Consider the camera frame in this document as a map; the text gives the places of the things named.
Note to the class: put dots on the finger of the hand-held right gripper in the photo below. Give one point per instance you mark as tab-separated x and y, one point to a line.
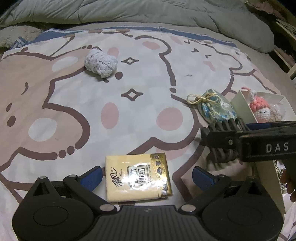
266	125
222	139

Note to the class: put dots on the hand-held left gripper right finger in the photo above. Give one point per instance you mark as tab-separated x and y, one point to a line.
204	179

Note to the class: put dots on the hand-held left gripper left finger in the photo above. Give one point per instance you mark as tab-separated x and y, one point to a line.
92	177

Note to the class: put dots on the dark hair claw clip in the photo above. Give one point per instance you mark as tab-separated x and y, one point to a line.
222	154

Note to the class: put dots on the pink crochet doll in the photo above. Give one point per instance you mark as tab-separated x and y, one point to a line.
260	109

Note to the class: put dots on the white cardboard box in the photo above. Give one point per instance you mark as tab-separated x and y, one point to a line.
268	176

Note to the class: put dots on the yellow tissue pack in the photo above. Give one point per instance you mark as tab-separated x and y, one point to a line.
137	177

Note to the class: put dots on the person's right hand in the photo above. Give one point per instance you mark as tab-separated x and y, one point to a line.
289	183

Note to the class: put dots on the bear printed blanket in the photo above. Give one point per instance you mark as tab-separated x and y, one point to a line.
69	111

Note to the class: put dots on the wooden open shelf unit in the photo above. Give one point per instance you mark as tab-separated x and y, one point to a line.
286	53

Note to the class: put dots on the grey white yarn ball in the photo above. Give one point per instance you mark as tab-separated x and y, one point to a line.
100	61

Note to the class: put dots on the pile of folded clothes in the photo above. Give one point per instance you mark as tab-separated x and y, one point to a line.
266	5

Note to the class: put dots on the grey duvet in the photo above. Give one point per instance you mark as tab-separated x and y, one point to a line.
138	11

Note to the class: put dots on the beige fluffy pillow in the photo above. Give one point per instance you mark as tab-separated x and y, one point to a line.
16	34

